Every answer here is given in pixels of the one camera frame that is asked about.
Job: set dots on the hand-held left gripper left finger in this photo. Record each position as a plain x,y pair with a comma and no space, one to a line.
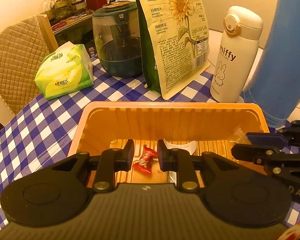
130,152

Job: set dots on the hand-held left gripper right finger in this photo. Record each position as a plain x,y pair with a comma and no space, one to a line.
162,155

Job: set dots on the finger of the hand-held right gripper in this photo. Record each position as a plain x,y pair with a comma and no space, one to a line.
255,153
265,138

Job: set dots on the red white candy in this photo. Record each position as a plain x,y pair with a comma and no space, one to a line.
146,155

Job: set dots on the white green snack packet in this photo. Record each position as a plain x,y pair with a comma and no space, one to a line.
182,147

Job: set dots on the tan clear candy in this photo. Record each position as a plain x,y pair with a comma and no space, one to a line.
236,135

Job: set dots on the orange plastic tray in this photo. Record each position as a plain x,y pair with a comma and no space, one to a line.
165,120

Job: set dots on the red white cloth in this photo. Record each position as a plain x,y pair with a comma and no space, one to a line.
292,233

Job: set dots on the white insulated bottle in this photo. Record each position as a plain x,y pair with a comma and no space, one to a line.
230,75

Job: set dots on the blue thermos jug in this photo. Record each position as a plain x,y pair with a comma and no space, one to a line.
282,67

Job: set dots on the blue white checked tablecloth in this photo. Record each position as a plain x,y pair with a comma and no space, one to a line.
52,120

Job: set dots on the dark green humidifier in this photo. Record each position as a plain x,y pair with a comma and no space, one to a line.
117,55

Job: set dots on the green tissue pack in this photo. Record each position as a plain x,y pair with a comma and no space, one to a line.
65,77

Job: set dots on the sunflower seed bag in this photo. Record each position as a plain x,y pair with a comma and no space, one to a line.
170,55

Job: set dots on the beige quilted chair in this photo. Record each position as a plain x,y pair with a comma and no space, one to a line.
15,62

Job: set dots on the wooden side shelf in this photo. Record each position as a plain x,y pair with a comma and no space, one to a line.
46,27

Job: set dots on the glass jar with orange lid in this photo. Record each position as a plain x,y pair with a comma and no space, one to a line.
61,5

